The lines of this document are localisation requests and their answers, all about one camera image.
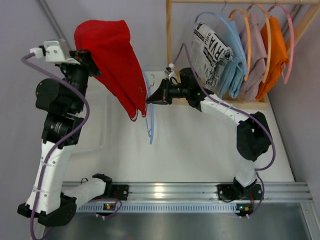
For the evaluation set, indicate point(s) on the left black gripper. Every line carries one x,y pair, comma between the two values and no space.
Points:
85,61

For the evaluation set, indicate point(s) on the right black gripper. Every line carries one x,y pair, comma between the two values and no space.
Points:
165,90

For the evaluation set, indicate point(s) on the light blue plastic hanger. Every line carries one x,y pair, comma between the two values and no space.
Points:
150,125

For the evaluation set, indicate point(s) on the red trousers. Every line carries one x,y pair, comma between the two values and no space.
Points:
109,43

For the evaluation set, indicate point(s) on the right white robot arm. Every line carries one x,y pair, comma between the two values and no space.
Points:
252,130

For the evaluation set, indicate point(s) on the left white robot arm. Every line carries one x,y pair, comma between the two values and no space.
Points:
63,99

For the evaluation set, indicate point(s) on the orange trousers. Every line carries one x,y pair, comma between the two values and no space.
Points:
278,58

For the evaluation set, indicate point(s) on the pink hanger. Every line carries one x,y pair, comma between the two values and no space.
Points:
291,49

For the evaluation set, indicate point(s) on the white plastic basket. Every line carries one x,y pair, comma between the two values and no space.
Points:
93,134

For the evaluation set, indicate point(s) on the wooden clothes rack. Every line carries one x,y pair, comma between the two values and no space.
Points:
300,29

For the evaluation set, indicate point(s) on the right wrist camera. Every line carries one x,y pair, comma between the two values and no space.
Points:
169,71

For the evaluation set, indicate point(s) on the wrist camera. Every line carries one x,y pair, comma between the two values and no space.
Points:
169,71
55,51

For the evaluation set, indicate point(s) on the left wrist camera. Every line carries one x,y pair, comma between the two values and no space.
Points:
55,51

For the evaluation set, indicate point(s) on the aluminium corner post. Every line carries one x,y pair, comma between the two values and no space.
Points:
48,14

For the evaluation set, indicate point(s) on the slotted cable duct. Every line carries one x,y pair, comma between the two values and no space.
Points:
163,207

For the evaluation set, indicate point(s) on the aluminium mounting rail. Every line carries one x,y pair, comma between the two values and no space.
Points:
276,192

